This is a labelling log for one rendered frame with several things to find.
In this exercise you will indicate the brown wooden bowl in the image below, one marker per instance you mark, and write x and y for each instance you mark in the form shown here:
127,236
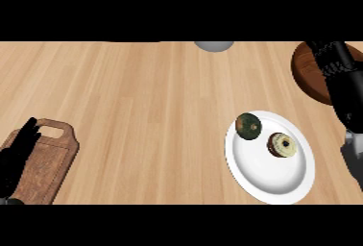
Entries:
309,77

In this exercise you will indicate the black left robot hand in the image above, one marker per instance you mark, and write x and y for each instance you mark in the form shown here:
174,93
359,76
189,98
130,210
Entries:
13,160

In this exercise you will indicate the grey round object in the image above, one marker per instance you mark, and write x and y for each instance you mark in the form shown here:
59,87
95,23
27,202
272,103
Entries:
214,46

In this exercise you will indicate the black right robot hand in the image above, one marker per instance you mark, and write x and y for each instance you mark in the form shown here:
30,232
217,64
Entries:
347,96

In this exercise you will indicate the white oval plate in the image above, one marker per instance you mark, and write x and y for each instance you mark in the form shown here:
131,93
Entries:
269,174

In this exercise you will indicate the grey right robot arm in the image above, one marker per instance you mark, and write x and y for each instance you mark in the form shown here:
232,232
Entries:
354,160

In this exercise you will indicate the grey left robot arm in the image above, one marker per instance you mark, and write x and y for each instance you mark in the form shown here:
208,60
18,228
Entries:
10,201

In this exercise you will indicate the brown wooden cutting board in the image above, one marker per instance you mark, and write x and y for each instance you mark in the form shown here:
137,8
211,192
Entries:
47,166

